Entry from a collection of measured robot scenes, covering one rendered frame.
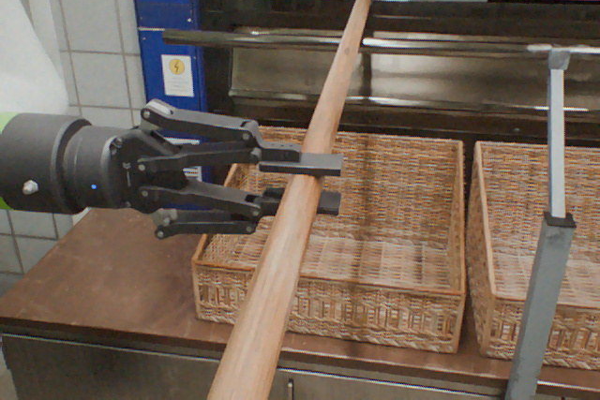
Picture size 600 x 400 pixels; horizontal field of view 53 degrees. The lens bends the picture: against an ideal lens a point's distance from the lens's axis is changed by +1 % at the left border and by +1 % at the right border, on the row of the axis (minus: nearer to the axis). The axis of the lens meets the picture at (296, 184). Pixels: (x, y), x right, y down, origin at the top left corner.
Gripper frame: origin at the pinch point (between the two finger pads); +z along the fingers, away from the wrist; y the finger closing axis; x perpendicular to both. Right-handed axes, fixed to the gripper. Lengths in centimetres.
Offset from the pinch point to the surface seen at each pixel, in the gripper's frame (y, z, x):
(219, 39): 3, -25, -63
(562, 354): 58, 44, -49
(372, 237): 60, 6, -89
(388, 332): 58, 11, -50
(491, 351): 60, 31, -50
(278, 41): 3, -14, -63
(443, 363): 61, 22, -46
